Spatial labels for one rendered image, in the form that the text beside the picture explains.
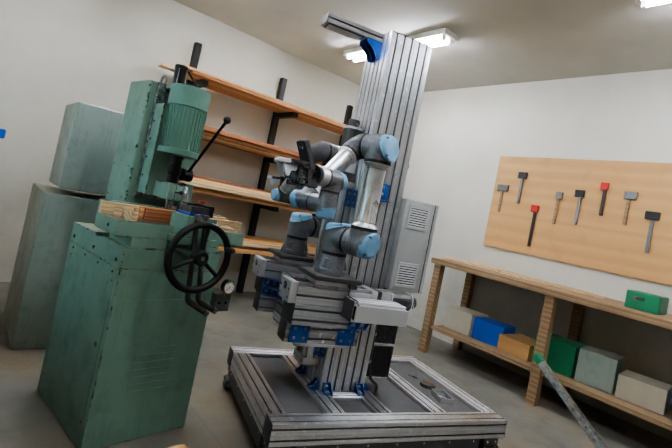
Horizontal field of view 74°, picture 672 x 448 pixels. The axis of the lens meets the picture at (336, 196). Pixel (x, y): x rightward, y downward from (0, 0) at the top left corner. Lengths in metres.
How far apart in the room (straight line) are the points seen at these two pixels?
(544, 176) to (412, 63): 2.40
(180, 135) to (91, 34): 2.55
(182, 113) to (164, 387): 1.18
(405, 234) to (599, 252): 2.26
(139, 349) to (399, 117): 1.58
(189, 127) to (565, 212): 3.29
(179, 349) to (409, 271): 1.14
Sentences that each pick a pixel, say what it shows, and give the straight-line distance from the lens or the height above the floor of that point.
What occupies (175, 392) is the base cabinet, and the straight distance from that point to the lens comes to 2.26.
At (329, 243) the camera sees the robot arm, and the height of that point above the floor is 0.95.
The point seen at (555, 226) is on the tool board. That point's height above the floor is 1.34.
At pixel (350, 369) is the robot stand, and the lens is 2.38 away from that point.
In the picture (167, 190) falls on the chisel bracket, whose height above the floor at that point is 1.04.
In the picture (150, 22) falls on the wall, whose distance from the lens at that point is 4.65.
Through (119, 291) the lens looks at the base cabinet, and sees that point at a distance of 1.96.
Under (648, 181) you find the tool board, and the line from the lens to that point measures 4.20.
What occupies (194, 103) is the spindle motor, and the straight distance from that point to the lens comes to 2.07.
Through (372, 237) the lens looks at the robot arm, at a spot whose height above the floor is 1.02.
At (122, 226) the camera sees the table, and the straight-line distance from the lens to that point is 1.89.
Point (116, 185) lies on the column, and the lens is 2.35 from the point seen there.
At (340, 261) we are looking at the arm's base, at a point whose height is 0.88.
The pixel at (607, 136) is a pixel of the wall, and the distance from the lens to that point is 4.40.
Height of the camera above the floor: 1.11
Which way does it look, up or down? 2 degrees up
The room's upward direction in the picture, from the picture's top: 12 degrees clockwise
